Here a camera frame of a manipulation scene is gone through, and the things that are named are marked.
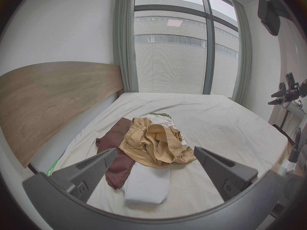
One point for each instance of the olive green garment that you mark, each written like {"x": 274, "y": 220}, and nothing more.
{"x": 159, "y": 114}

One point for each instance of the brown garment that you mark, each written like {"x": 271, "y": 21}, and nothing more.
{"x": 112, "y": 133}

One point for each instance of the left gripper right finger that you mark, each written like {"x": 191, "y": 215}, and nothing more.
{"x": 220, "y": 174}

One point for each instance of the tan shorts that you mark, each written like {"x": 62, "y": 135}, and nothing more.
{"x": 158, "y": 147}

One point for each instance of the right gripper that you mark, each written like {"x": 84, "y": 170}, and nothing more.
{"x": 291, "y": 94}

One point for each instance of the pale grey garment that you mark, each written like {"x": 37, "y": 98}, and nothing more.
{"x": 146, "y": 186}

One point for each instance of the bed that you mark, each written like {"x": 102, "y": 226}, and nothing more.
{"x": 203, "y": 118}

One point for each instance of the green printed package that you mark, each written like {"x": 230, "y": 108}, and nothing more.
{"x": 54, "y": 166}

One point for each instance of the window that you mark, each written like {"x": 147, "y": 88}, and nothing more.
{"x": 168, "y": 68}

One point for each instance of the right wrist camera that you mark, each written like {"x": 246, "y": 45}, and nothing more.
{"x": 289, "y": 79}

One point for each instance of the cream garment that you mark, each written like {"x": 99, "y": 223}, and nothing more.
{"x": 159, "y": 121}

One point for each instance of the grey-green curtain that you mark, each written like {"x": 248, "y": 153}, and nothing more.
{"x": 243, "y": 56}
{"x": 126, "y": 44}

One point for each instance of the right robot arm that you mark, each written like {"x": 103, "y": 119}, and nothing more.
{"x": 295, "y": 150}

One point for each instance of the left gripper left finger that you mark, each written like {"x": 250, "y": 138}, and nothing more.
{"x": 91, "y": 171}

